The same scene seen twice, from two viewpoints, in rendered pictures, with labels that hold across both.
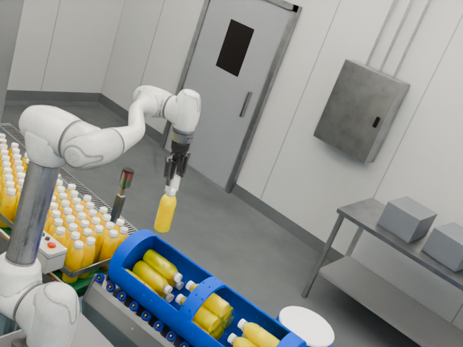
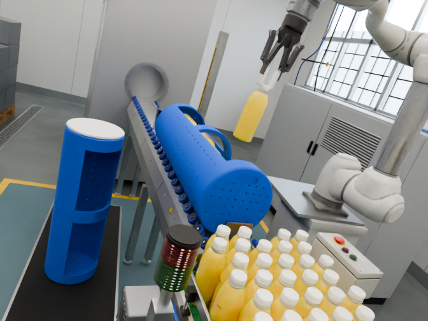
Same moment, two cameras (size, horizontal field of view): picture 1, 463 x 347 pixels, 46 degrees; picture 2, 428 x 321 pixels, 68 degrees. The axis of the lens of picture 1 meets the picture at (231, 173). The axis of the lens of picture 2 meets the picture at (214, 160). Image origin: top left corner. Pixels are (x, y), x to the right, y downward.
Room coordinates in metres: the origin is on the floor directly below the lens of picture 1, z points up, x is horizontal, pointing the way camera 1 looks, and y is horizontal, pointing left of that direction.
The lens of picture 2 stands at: (3.03, 0.82, 1.56)
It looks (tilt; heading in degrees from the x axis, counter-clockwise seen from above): 18 degrees down; 217
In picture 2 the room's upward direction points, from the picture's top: 18 degrees clockwise
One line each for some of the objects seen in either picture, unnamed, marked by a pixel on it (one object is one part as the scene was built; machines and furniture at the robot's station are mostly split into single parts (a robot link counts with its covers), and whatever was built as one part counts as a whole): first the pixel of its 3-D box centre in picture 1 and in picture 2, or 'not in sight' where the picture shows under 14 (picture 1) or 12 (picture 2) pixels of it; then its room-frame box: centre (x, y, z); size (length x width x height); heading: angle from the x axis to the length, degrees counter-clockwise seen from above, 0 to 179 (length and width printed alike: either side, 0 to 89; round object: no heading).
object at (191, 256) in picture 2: (127, 174); (180, 248); (2.66, 0.53, 1.23); 0.06 x 0.06 x 0.04
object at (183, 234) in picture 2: (125, 182); (173, 271); (2.66, 0.53, 1.18); 0.06 x 0.06 x 0.16
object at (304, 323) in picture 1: (306, 326); (96, 128); (2.20, -0.59, 1.03); 0.28 x 0.28 x 0.01
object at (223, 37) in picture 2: not in sight; (193, 141); (1.19, -0.83, 0.85); 0.06 x 0.06 x 1.70; 63
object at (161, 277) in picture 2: (125, 181); (174, 268); (2.66, 0.53, 1.18); 0.06 x 0.06 x 0.05
